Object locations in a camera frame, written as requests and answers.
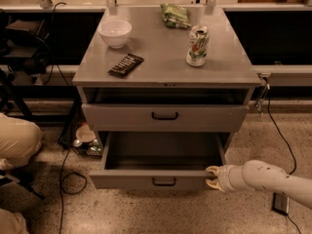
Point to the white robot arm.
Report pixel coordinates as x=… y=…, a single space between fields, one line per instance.
x=257 y=175

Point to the grey top drawer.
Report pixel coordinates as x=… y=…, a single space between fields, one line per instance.
x=166 y=110

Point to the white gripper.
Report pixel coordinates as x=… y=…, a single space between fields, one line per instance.
x=223 y=178

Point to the grey drawer cabinet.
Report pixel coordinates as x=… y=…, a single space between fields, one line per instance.
x=164 y=52

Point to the white green soda can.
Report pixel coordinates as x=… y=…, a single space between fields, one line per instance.
x=198 y=45

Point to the grey drawer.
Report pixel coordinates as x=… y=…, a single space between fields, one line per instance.
x=158 y=161
x=166 y=110

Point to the white bowl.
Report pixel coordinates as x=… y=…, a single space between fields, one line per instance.
x=115 y=33

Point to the green chip bag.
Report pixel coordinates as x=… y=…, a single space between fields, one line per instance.
x=175 y=16

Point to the black tripod leg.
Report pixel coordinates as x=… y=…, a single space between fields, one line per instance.
x=8 y=177

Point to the black power adapter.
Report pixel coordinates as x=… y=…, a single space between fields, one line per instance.
x=280 y=204

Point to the dark equipment on shelf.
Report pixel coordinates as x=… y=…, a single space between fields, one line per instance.
x=26 y=41

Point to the wire basket with items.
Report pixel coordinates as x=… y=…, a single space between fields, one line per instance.
x=77 y=134

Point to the dark snack bar wrapper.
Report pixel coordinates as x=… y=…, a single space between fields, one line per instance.
x=125 y=66

